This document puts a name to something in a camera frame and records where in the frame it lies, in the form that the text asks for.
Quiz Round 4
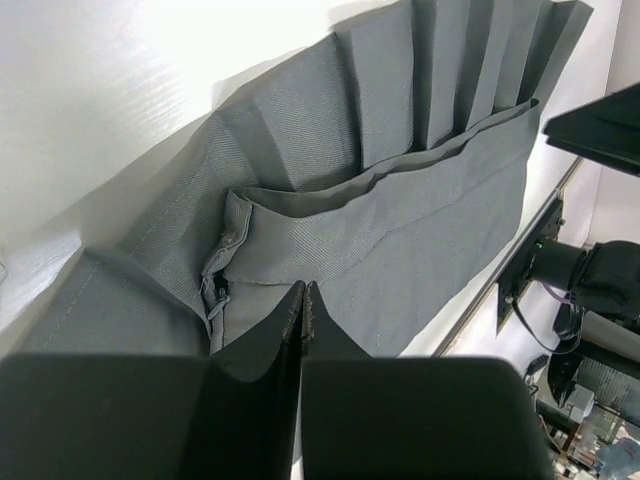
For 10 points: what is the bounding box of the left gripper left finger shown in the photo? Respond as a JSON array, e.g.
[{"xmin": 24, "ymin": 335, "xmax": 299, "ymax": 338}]
[{"xmin": 1, "ymin": 282, "xmax": 306, "ymax": 479}]

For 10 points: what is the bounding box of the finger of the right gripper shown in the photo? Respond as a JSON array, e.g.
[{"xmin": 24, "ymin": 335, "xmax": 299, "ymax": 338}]
[{"xmin": 543, "ymin": 83, "xmax": 640, "ymax": 175}]

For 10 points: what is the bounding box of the grey pleated skirt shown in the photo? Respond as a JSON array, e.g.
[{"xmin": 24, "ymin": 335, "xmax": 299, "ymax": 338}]
[{"xmin": 22, "ymin": 1, "xmax": 592, "ymax": 355}]

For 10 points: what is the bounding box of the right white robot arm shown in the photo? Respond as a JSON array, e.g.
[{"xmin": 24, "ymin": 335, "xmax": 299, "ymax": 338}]
[{"xmin": 528, "ymin": 84, "xmax": 639, "ymax": 333}]

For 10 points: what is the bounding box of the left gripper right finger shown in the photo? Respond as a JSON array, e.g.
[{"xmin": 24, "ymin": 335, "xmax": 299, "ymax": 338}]
[{"xmin": 301, "ymin": 283, "xmax": 553, "ymax": 479}]

